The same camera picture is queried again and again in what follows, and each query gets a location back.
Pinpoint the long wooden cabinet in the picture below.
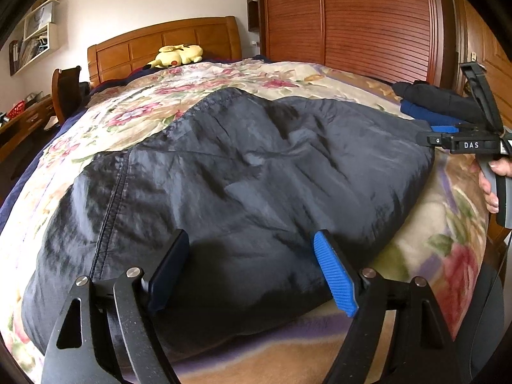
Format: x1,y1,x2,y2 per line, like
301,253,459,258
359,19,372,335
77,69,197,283
0,94,60,187

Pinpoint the person's right hand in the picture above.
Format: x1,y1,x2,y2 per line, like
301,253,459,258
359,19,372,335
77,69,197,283
478,158,512,214

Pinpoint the wooden bed headboard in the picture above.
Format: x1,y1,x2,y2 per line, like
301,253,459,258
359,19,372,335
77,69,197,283
87,16,243,89

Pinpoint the wooden door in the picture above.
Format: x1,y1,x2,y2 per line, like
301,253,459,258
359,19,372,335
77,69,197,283
456,0,512,102

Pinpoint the folded blue garment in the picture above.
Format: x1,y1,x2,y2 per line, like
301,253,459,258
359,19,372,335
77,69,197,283
400,100,469,129

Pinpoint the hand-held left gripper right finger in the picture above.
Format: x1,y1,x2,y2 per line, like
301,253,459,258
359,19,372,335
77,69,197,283
313,230,460,384

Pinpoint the floral blanket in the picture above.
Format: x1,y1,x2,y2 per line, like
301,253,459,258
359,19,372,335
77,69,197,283
0,58,492,384

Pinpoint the yellow plush toy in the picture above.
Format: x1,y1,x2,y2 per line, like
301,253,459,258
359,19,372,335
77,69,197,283
145,43,204,69

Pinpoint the white wall shelf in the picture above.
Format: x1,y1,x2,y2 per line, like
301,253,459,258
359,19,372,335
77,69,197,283
9,0,61,76

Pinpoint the dark grey cloth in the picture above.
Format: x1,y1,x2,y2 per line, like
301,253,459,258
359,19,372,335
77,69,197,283
451,258,505,373

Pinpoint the black jacket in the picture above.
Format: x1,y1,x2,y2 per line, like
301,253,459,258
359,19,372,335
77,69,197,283
20,87,436,358

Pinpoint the wooden chair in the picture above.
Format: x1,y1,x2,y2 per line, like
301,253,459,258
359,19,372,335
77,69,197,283
51,65,87,124

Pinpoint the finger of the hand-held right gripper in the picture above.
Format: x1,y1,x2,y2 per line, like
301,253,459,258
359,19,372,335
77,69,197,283
416,125,502,154
460,62,505,135

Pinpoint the wooden wardrobe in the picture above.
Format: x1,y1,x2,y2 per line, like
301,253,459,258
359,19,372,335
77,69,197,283
245,0,465,89

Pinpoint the folded black garment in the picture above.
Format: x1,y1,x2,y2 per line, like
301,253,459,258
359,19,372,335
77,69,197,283
392,80,475,124

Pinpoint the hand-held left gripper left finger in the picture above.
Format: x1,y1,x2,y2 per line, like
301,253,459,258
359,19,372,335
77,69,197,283
40,229,190,384

